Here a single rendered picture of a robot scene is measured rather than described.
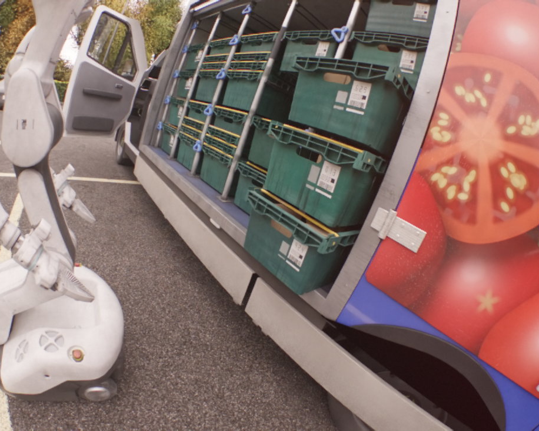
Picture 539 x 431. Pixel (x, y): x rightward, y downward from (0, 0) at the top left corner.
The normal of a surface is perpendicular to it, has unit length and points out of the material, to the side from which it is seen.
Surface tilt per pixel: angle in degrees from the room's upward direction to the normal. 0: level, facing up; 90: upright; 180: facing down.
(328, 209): 100
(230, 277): 90
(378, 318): 90
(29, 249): 67
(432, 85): 90
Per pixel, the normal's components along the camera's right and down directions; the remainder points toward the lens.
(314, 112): -0.73, 0.12
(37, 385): 0.53, 0.44
